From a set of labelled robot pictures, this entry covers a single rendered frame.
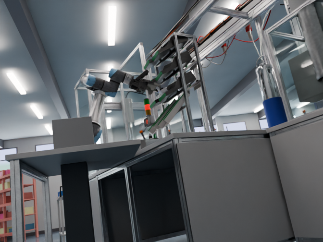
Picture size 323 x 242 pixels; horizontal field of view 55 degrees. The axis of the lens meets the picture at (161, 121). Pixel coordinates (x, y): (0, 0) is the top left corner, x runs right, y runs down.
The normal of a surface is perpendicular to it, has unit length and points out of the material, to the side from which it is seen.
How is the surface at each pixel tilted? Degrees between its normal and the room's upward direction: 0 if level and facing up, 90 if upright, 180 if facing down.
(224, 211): 90
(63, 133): 90
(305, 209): 90
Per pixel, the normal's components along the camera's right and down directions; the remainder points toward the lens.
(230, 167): 0.47, -0.29
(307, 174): -0.87, 0.01
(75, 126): 0.18, -0.27
